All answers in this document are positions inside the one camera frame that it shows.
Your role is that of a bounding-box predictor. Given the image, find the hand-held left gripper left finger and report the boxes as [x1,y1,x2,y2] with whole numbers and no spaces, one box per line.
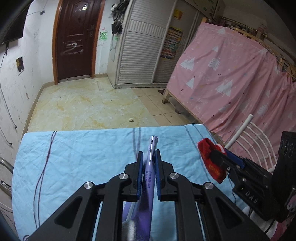
[23,151,145,241]

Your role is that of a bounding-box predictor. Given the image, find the grey metal chair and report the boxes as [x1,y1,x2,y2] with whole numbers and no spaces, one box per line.
[0,156,14,176]

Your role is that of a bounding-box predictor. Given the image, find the pink tree print curtain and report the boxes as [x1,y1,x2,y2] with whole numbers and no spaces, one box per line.
[166,22,296,151]

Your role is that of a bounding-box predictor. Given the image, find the purple packet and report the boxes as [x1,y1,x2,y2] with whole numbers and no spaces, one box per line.
[121,136,159,241]

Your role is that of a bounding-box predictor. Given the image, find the white metal chair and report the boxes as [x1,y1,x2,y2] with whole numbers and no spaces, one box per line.
[224,115,285,176]

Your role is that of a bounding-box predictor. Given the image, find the colourful chart poster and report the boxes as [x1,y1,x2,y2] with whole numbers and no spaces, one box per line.
[161,27,183,60]

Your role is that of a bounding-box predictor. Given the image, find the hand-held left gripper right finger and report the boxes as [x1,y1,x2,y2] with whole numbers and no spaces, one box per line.
[155,149,269,241]

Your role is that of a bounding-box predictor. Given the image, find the white slatted wardrobe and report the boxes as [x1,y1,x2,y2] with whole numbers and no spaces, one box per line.
[113,0,201,90]

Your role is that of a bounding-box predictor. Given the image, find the black hanging bag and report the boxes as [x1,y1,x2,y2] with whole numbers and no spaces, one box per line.
[112,21,123,35]
[111,0,130,16]

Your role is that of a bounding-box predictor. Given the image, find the white overhead cabinets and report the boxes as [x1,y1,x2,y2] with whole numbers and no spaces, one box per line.
[192,0,226,19]

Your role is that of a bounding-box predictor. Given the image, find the light blue bed sheet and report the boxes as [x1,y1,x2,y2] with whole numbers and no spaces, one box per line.
[11,124,250,241]

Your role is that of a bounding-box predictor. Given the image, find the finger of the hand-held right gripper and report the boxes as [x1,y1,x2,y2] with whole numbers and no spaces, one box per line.
[225,150,247,169]
[209,150,234,176]

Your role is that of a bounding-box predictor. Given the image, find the black wall television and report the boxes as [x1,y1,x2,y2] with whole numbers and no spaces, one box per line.
[0,0,29,45]

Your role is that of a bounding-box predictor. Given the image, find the dark brown door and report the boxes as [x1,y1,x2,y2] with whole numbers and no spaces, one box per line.
[53,0,102,85]

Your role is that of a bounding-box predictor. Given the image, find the red sock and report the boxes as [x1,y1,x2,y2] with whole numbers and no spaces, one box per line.
[197,138,228,184]

